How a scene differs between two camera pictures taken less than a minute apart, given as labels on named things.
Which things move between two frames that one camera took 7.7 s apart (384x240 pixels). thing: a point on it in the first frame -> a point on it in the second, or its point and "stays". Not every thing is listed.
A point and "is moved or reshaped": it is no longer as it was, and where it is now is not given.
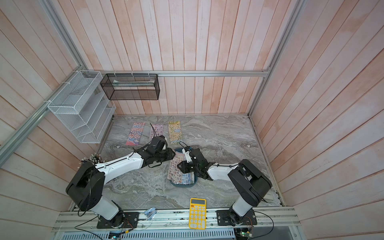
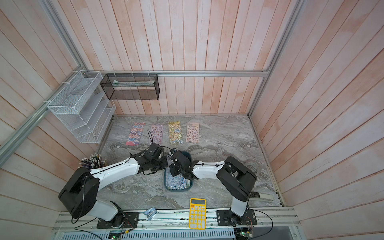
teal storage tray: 177,178 is moved or reshaped
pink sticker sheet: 158,129 stays
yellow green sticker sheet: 175,132 stays
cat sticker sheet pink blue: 135,135 stays
